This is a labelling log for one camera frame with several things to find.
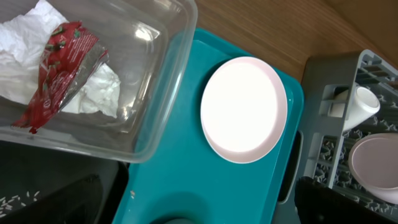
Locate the black tray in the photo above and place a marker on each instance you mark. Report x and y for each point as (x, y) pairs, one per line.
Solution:
(35, 168)

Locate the clear plastic bin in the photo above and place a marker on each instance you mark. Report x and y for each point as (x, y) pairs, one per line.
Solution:
(148, 43)

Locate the pile of rice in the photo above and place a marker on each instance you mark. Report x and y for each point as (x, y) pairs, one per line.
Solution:
(16, 202)

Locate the grey dish rack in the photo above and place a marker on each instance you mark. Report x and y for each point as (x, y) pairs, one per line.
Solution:
(322, 144)

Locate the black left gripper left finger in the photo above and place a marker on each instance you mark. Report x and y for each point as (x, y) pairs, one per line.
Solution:
(79, 202)

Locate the pink bowl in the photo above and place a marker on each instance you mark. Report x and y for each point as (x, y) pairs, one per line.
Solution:
(373, 163)

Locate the pink plate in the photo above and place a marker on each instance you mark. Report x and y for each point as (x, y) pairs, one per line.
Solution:
(243, 110)

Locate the white napkin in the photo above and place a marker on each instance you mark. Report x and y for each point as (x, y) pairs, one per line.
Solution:
(22, 43)

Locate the red snack wrapper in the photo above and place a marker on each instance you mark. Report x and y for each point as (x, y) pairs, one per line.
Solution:
(71, 55)

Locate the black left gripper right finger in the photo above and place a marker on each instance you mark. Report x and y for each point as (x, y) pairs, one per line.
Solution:
(317, 204)

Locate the teal serving tray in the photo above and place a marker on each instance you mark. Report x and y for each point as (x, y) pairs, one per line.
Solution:
(185, 178)

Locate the cream cup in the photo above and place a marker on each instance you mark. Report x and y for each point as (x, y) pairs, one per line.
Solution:
(365, 104)

